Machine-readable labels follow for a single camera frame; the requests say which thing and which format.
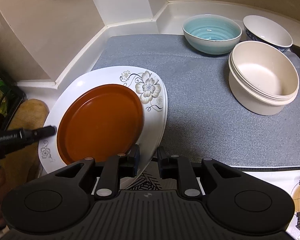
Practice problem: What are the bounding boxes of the patterned paper sheet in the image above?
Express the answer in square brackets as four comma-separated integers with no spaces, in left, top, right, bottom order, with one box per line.
[124,162,300,240]

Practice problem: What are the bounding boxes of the teal ribbed ceramic bowl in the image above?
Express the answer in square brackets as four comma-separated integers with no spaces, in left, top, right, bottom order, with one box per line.
[183,14,242,55]

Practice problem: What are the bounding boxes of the white floral square plate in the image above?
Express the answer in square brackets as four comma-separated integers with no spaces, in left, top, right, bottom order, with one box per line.
[45,66,168,176]

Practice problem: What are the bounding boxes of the cream bowls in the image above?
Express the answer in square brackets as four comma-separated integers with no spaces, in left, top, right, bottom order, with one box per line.
[228,41,300,115]

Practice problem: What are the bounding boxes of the brown round plate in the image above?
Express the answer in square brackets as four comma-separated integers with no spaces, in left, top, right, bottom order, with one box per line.
[57,84,144,164]

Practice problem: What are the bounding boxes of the blue patterned white bowl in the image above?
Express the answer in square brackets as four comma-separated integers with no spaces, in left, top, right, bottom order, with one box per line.
[243,15,293,53]

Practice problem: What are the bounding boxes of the grey fabric mat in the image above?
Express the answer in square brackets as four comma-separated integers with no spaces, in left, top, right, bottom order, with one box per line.
[94,35,300,167]

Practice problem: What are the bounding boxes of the tan wooden board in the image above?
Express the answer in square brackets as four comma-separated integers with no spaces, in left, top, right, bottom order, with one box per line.
[0,99,50,228]

